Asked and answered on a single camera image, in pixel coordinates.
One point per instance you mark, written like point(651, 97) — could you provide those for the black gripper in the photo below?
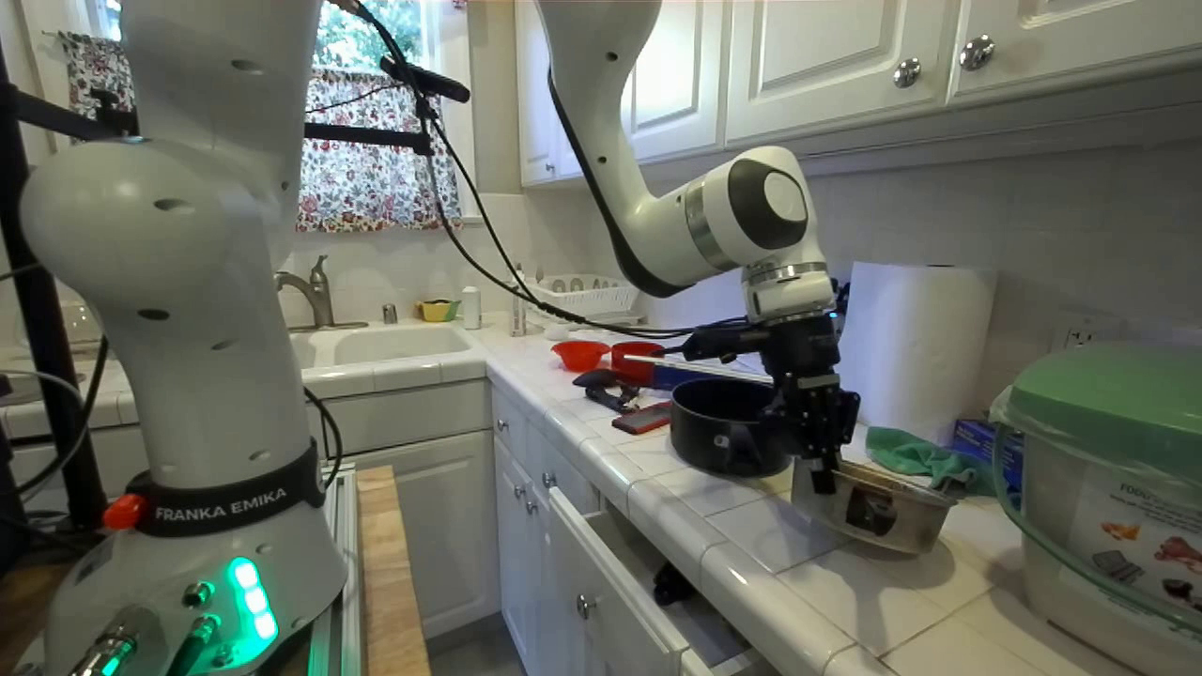
point(810, 371)

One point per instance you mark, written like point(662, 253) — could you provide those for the silver pot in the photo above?
point(878, 514)

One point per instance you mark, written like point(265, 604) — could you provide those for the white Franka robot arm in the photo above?
point(176, 313)

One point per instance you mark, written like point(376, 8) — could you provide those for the black pot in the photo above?
point(728, 433)

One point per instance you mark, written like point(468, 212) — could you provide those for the green silicone pad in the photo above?
point(915, 452)

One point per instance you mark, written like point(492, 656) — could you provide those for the white paper towel roll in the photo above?
point(921, 351)

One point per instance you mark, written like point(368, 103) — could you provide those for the blue box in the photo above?
point(984, 452)

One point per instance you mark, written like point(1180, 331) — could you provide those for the black measuring spoons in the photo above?
point(605, 392)

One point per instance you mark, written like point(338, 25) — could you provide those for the white open drawer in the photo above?
point(625, 577)

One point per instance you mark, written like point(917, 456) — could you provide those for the small red measuring cup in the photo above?
point(582, 355)

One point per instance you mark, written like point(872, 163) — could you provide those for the plastic container with green lid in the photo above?
point(1113, 500)

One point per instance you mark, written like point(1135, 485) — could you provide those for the white dish rack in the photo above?
point(584, 296)

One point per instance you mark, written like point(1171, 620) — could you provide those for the silver drawer knob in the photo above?
point(587, 606)

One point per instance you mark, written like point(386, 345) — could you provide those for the narrow white lower cabinet door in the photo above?
point(522, 565)

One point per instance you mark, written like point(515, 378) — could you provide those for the silver cabinet knob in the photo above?
point(907, 72)
point(977, 49)

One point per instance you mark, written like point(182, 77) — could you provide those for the small white bottle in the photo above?
point(471, 308)

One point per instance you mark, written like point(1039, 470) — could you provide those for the wide white upper cabinet door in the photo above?
point(662, 77)

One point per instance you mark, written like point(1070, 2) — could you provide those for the small yellow sponge holder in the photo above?
point(438, 308)

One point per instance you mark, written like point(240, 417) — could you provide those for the white sink front drawer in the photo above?
point(399, 413)

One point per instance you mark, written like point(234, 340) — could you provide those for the white kitchen sink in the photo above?
point(390, 345)

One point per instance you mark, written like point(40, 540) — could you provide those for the wooden board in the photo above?
point(394, 577)

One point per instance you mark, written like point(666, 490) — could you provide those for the metal sink faucet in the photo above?
point(314, 296)

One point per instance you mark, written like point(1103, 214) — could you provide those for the floral window curtain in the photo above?
point(363, 173)

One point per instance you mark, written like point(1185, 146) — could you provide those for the black stand pole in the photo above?
point(42, 340)

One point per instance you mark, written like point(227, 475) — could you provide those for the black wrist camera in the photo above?
point(728, 345)

